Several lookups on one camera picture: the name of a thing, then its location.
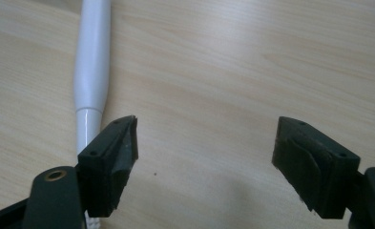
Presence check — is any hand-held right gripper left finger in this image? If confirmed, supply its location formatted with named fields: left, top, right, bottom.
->
left=76, top=114, right=139, bottom=219

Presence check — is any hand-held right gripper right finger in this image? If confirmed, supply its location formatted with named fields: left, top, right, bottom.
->
left=271, top=115, right=362, bottom=219

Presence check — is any white electric toothbrush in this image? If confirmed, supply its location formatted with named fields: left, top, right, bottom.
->
left=73, top=0, right=113, bottom=229

